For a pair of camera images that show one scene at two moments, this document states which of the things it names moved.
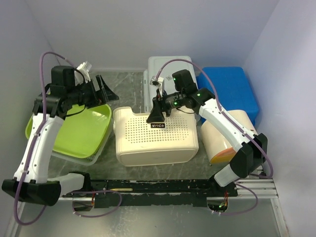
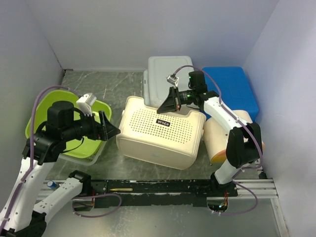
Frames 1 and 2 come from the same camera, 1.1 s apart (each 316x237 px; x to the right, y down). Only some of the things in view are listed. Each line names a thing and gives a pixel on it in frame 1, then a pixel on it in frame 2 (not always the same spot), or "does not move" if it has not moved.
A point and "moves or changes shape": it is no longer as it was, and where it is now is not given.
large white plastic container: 164,66 does not move
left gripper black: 105,94 -> 108,129
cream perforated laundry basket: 138,143 moves or changes shape
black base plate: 167,193 does not move
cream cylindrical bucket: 217,148 does not move
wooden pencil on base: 122,189 does not move
